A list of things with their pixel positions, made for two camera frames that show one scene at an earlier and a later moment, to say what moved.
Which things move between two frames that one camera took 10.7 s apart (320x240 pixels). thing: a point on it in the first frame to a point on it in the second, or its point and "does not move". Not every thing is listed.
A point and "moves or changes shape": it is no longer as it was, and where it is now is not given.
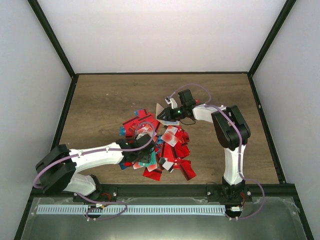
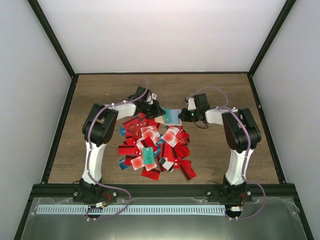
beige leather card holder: x=158 y=108 moves or changes shape
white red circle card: x=169 y=136 does not move
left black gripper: x=146 y=158 to x=156 y=110
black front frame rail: x=198 y=191 does not move
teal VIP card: x=153 y=160 moves or changes shape
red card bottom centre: x=155 y=174 does not move
